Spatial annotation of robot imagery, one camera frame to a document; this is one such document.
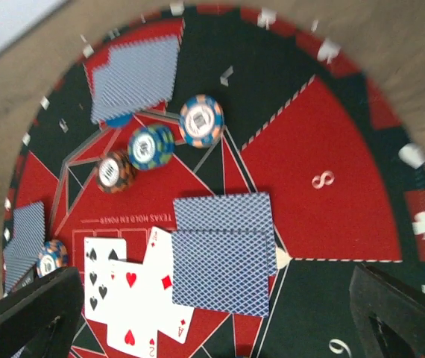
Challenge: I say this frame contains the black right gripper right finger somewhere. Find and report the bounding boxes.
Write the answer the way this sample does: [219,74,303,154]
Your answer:
[349,265,425,357]

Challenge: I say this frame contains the seven of spades card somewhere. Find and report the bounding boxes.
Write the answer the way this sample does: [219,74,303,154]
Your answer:
[84,237,127,324]

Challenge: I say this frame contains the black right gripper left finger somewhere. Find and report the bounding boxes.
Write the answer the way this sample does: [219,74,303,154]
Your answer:
[0,267,84,357]

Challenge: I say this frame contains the blue green chips top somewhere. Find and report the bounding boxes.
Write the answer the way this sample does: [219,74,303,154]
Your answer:
[127,125,174,171]

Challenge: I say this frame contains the blue small blind button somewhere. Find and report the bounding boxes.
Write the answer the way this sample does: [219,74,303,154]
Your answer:
[105,113,134,128]

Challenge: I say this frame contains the ace of diamonds card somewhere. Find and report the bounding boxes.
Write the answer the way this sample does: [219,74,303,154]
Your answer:
[143,227,194,344]

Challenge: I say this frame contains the round red black poker mat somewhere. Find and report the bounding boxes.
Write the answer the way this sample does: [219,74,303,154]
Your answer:
[2,4,425,357]

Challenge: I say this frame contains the orange black chip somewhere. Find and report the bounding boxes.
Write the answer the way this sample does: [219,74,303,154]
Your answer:
[95,150,137,193]

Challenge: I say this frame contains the face down blue card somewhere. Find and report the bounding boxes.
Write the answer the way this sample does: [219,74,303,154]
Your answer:
[171,231,269,318]

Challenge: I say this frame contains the dealt blue card top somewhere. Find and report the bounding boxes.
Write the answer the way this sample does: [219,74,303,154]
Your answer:
[90,35,180,124]

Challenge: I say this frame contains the purple white chips seat four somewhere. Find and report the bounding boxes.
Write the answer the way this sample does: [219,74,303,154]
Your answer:
[36,239,69,277]

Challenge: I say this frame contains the dealt blue card seat four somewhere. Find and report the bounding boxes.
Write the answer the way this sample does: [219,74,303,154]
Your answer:
[11,201,45,257]

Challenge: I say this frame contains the two of hearts card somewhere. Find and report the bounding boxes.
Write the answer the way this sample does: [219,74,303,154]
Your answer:
[107,261,160,357]

